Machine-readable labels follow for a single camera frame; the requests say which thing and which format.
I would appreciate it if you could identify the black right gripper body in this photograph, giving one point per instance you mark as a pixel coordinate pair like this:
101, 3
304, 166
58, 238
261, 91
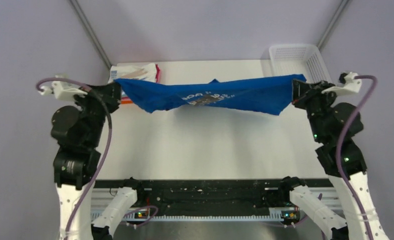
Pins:
315, 102

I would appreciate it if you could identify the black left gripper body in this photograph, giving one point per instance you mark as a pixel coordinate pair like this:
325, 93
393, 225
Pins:
93, 107

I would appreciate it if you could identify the blue t shirt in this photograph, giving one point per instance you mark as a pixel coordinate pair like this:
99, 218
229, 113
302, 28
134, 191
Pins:
268, 95

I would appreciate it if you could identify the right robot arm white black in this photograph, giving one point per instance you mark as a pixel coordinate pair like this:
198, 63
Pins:
334, 116

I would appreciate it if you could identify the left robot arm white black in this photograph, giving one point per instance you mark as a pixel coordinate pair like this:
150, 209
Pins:
77, 129

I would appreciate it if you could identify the orange folded t shirt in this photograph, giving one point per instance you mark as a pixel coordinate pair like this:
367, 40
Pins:
126, 101

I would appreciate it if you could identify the white plastic basket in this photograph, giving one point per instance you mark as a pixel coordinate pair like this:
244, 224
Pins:
299, 59

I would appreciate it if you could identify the white striped folded t shirt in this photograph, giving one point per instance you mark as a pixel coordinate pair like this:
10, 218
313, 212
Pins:
145, 72

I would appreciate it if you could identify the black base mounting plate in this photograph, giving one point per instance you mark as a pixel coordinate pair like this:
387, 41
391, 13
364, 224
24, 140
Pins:
194, 211

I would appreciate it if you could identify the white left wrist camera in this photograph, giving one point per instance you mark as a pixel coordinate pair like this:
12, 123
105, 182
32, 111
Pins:
63, 89

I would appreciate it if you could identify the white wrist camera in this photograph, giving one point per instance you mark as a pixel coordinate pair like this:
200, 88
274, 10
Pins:
349, 85
63, 89

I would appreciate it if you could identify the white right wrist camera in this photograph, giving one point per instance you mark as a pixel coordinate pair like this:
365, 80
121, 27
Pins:
349, 85

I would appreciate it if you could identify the white slotted cable duct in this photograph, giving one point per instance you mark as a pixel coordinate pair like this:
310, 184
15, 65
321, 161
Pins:
274, 216

